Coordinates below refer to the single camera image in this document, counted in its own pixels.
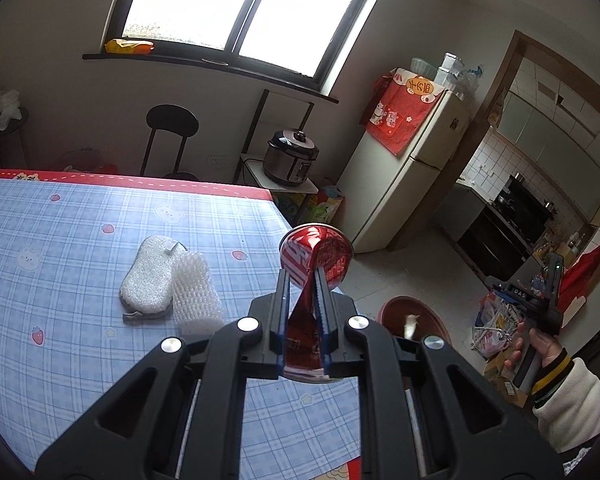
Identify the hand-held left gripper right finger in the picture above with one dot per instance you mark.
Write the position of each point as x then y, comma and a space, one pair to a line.
320, 310

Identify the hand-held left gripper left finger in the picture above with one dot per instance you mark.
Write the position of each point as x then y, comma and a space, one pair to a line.
282, 310

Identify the crushed red can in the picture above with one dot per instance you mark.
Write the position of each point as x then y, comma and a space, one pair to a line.
330, 260

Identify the dark red trash bin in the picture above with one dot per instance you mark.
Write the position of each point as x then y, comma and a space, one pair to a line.
395, 310

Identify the person's right forearm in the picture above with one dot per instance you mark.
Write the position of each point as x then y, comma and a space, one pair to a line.
575, 405

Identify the person's right hand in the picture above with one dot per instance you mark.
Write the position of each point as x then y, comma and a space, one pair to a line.
545, 350

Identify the red cloth bag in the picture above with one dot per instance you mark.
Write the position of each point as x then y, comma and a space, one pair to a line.
587, 280

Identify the plastic bag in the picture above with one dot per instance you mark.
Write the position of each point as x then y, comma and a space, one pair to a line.
495, 330

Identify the black kitchen stove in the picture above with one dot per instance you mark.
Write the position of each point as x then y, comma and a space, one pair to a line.
510, 225

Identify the white foam net sleeve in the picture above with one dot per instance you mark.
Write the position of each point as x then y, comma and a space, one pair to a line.
195, 295

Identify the cardboard box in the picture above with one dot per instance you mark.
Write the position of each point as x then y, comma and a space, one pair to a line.
505, 385

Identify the white crumpled paper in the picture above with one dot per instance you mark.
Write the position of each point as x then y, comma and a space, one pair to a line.
411, 325

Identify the colourful box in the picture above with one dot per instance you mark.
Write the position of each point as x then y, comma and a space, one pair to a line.
315, 207

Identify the white sponge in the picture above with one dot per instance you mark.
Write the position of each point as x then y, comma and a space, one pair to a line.
147, 275

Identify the small white table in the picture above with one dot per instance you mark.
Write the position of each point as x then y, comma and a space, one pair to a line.
255, 170

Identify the cream refrigerator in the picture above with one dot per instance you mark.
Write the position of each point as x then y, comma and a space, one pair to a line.
395, 185

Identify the black pressure cooker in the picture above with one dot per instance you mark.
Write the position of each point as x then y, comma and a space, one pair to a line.
290, 160

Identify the red printed cloth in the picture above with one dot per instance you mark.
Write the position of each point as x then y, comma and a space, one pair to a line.
405, 110

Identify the black stool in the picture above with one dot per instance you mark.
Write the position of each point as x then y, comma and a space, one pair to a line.
172, 120

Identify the clear plastic container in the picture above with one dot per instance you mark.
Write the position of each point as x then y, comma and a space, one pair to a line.
450, 67

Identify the yellow packet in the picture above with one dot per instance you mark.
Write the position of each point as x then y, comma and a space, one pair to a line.
127, 46

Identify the window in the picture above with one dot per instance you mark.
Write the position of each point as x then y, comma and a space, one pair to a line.
190, 0

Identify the white cloth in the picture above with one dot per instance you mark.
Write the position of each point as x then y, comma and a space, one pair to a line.
2, 107

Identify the grey wall cabinets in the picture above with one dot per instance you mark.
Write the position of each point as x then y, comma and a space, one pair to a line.
555, 145

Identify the wall socket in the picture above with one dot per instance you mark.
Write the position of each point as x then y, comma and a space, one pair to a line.
213, 160

